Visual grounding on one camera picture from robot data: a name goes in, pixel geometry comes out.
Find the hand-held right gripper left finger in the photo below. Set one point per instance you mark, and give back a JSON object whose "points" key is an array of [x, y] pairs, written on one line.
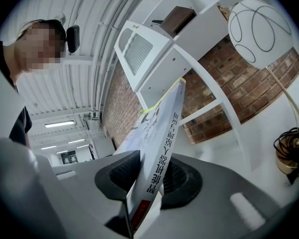
{"points": [[94, 183]]}

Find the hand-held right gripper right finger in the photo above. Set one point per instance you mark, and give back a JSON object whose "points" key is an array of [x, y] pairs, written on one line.
{"points": [[214, 190]]}

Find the robot poster booklet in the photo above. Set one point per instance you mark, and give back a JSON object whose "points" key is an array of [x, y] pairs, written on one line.
{"points": [[162, 143]]}

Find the white desk with drawers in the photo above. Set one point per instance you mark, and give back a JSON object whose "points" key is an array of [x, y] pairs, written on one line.
{"points": [[264, 153]]}

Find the white round lamp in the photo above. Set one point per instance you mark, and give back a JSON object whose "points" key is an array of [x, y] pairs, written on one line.
{"points": [[259, 34]]}

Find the white shelving unit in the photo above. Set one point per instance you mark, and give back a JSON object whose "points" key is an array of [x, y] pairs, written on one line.
{"points": [[209, 21]]}

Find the ceiling light tube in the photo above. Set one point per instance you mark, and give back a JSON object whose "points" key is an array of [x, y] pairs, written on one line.
{"points": [[48, 147], [59, 124], [76, 141]]}

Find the white ceiling pipes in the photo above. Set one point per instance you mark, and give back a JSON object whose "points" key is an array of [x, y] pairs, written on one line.
{"points": [[99, 71]]}

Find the person's head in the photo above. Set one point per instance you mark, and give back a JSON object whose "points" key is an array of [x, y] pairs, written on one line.
{"points": [[20, 66]]}

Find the brown wooden box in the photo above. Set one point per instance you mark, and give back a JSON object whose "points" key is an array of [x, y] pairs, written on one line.
{"points": [[179, 19]]}

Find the black white wall sign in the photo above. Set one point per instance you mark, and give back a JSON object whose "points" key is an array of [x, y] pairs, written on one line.
{"points": [[69, 157]]}

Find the black head-mounted camera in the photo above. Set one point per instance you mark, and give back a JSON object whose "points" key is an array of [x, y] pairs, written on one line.
{"points": [[73, 38]]}

